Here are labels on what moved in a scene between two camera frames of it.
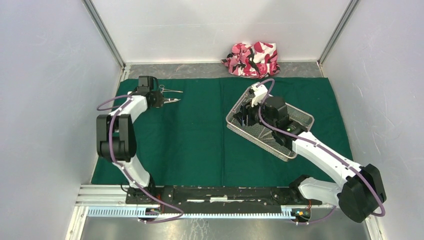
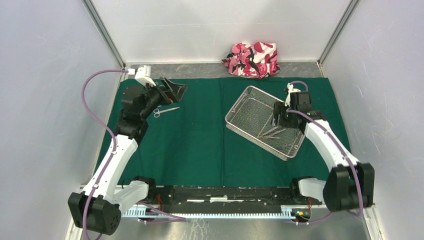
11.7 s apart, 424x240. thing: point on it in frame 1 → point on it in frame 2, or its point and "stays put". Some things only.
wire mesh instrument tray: x=261 y=135 stays put
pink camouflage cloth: x=259 y=60 stays put
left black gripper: x=160 y=101 → x=172 y=93
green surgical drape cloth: x=191 y=143 stays put
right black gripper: x=246 y=109 → x=279 y=108
